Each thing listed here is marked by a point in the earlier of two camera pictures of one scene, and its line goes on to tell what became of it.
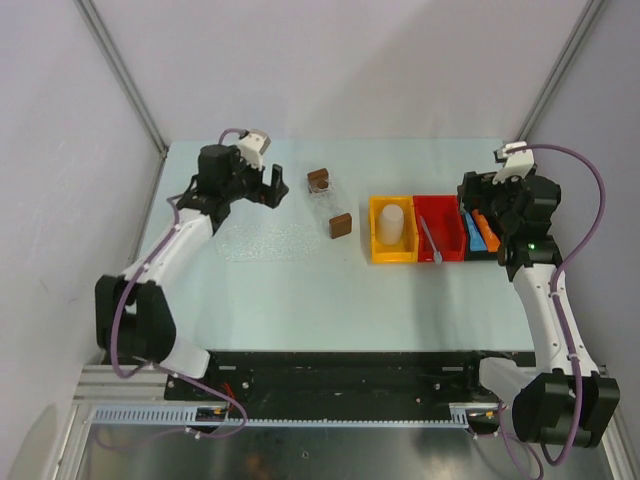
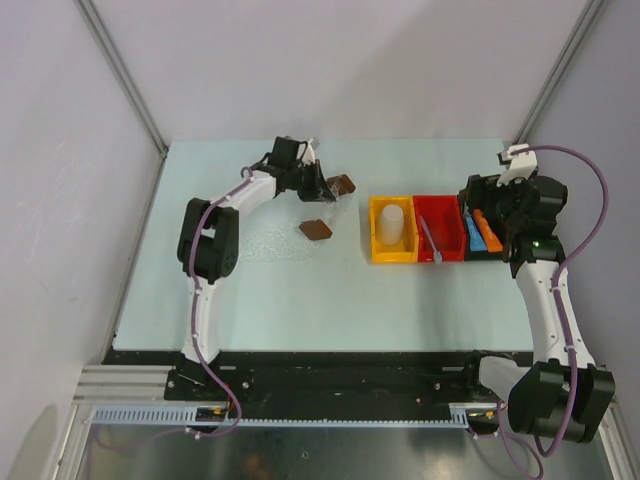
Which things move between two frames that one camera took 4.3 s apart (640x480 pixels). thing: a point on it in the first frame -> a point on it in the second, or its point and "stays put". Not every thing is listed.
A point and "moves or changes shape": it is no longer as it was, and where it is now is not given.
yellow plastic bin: x=405 y=252 stays put
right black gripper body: x=496 y=200 stays put
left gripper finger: x=275 y=192 -> x=307 y=189
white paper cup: x=391 y=224 stays put
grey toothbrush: x=437 y=254 stays put
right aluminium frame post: x=576 y=37 stays put
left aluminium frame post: x=123 y=70 stays put
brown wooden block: x=340 y=225 -> x=315 y=229
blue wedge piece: x=477 y=242 stays put
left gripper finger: x=277 y=177 -> x=326 y=192
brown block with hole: x=318 y=181 moves or changes shape
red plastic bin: x=443 y=217 stays put
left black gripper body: x=247 y=182 -> x=302 y=170
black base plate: x=405 y=380 stays put
